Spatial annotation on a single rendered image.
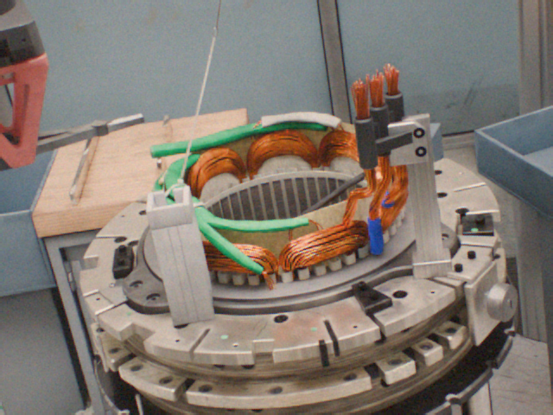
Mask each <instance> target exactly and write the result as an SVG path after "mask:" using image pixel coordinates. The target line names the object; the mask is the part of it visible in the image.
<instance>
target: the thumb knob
mask: <svg viewBox="0 0 553 415"><path fill-rule="evenodd" d="M517 301H518V293H517V290H516V288H515V287H514V286H513V285H511V284H503V283H496V284H495V285H494V286H493V287H492V289H491V290H490V292H489V294H488V298H487V302H486V306H487V311H488V314H489V316H490V317H491V318H492V319H495V320H499V321H502V322H506V321H508V320H510V319H511V318H512V316H513V314H514V312H515V309H516V306H517Z"/></svg>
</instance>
